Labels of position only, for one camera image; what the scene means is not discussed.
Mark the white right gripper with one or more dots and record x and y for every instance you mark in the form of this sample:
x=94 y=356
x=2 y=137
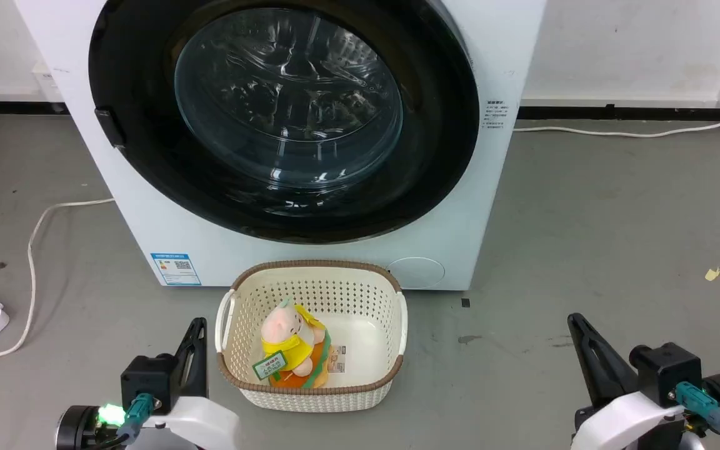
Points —
x=622 y=420

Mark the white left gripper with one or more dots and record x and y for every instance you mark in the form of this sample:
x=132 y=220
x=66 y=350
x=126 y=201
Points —
x=200 y=424

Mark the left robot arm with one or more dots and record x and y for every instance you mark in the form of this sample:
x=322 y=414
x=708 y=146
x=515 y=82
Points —
x=79 y=429

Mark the white front-load washing machine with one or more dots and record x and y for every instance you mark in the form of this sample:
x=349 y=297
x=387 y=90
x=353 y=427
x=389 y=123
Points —
x=147 y=231

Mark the round black glass washer door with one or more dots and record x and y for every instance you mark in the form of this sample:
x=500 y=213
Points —
x=285 y=112

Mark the green white toy hang tag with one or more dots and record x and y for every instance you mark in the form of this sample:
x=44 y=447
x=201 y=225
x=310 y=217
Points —
x=270 y=364

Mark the blue energy label sticker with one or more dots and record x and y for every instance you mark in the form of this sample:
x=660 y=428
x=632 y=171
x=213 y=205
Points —
x=176 y=269

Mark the pink pig plush toy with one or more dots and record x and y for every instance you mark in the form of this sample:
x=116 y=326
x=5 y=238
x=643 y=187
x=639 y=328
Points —
x=291 y=340

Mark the printed paper label card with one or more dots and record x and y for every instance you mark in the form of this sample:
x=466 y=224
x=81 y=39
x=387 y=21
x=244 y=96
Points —
x=337 y=359

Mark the yellow paper scrap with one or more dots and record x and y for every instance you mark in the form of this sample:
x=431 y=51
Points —
x=712 y=273

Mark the white perforated laundry basket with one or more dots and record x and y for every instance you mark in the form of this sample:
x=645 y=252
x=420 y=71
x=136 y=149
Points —
x=360 y=300

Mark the round white filter cover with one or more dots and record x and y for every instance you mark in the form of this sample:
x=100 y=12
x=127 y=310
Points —
x=417 y=272

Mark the small printed warning sticker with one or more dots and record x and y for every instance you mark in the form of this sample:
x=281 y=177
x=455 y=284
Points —
x=496 y=115

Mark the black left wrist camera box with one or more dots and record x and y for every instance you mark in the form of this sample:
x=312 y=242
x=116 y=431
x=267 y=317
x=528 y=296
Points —
x=147 y=380

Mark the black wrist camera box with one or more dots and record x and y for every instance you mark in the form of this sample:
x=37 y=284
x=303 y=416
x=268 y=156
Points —
x=669 y=369
x=147 y=380

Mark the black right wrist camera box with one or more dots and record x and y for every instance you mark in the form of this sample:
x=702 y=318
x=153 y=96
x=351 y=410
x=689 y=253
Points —
x=669 y=369

